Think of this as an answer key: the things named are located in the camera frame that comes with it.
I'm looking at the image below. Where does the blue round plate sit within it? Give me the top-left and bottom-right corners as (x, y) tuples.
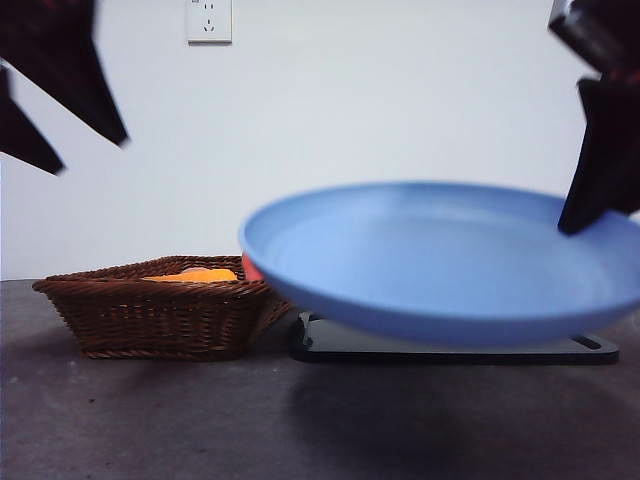
(237, 180), (640, 346)

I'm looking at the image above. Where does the orange-yellow corn cob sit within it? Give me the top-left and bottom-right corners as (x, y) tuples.
(142, 268), (239, 284)

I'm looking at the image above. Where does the brown wicker basket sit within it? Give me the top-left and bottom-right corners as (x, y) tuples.
(32, 254), (294, 361)

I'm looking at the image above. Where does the black rectangular tray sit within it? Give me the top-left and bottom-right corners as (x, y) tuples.
(288, 310), (620, 365)

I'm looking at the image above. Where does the white wall socket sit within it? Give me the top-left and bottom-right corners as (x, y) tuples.
(187, 0), (234, 46)

